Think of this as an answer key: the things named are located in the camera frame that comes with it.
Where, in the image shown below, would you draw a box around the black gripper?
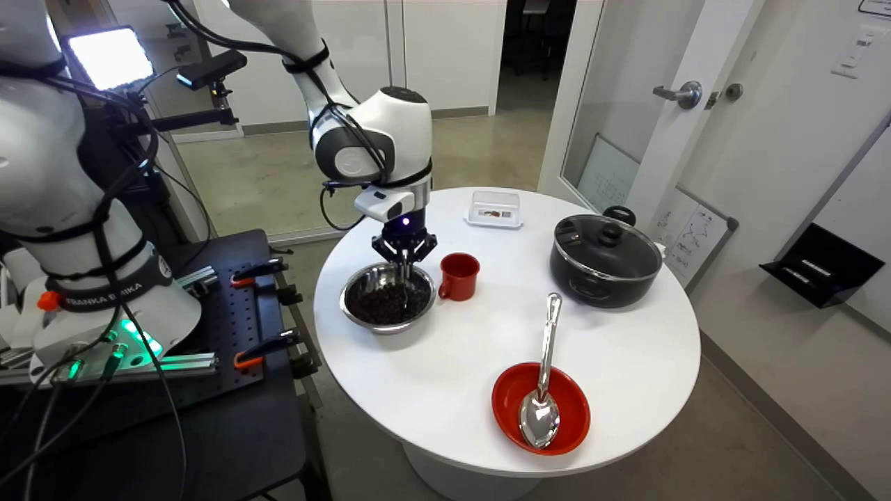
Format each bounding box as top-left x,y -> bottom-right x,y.
371,213 -> 439,271

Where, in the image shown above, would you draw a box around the dark bowl with food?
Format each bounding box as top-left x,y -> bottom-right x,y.
341,263 -> 437,335

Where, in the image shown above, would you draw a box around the large silver serving spoon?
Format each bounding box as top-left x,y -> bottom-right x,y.
517,294 -> 565,452

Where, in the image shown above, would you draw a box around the dark coffee beans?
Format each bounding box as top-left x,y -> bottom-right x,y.
345,275 -> 431,327

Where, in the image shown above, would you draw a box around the red enamel mug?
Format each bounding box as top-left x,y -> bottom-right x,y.
437,252 -> 484,303

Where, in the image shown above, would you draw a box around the clear plastic container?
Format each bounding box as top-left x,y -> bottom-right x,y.
464,189 -> 527,231

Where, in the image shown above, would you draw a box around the black pot with lid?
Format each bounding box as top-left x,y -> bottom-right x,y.
549,203 -> 665,312

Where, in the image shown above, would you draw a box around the red plate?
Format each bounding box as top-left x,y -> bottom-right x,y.
489,359 -> 593,456

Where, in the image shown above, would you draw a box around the black perforated cart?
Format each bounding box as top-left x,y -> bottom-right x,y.
0,228 -> 328,501

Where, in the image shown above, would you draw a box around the small leaning whiteboard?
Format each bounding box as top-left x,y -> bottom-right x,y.
651,188 -> 741,289

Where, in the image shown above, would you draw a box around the white door with glass panel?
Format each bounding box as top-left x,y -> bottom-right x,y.
538,0 -> 773,246

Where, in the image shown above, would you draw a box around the bright light panel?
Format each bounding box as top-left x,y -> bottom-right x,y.
66,26 -> 157,95

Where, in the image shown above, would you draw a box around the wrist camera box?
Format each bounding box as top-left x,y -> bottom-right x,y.
354,188 -> 421,223

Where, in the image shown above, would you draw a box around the orange handled clamp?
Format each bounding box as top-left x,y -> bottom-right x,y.
232,328 -> 304,377
232,256 -> 293,289

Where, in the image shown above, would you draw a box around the green lit aluminium rail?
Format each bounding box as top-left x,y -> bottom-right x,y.
0,349 -> 224,391

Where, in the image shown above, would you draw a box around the black camera on stand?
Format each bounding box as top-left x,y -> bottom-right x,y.
175,49 -> 251,92

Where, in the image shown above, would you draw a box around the silver door handle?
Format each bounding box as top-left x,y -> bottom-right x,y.
651,79 -> 747,115

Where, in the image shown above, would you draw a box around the black wall file tray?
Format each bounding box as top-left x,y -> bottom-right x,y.
758,221 -> 886,312

